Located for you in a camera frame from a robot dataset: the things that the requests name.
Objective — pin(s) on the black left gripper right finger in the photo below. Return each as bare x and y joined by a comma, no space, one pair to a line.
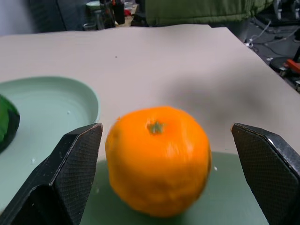
269,173

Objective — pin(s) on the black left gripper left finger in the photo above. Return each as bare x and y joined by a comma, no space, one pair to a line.
58,178

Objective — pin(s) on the orange mandarin fruit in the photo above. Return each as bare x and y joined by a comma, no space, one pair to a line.
159,161

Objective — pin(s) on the dark green vegetable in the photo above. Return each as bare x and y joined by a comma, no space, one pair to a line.
7,126

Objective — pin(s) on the red and black device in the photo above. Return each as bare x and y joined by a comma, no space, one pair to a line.
291,66

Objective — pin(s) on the black bottle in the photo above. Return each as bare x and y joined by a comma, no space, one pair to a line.
119,11

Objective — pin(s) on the green jacket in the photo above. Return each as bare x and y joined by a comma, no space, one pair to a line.
199,10

